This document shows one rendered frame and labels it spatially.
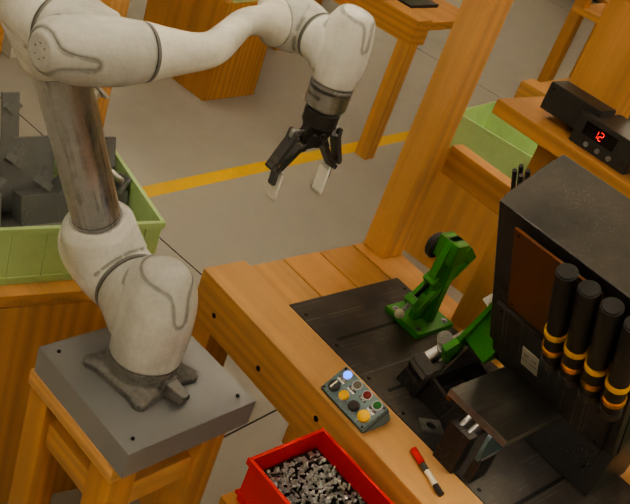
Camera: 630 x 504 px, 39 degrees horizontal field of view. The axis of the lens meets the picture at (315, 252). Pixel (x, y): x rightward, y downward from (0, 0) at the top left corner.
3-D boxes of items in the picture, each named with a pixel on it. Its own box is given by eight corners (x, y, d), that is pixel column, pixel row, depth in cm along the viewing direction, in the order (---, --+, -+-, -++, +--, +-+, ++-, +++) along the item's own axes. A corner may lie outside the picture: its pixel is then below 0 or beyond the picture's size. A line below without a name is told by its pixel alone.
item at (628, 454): (584, 498, 203) (659, 390, 186) (489, 409, 220) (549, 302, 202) (624, 473, 215) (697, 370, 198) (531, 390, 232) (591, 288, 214)
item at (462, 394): (500, 452, 176) (507, 441, 174) (444, 398, 184) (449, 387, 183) (601, 401, 202) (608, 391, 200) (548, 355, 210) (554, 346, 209)
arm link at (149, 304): (132, 386, 177) (156, 300, 166) (87, 329, 186) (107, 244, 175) (198, 366, 188) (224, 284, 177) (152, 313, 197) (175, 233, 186)
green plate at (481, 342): (467, 377, 202) (522, 323, 189) (446, 348, 205) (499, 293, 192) (497, 365, 209) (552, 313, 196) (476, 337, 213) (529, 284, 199)
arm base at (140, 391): (152, 425, 177) (158, 405, 175) (79, 362, 186) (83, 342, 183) (212, 389, 191) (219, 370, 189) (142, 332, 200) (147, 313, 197)
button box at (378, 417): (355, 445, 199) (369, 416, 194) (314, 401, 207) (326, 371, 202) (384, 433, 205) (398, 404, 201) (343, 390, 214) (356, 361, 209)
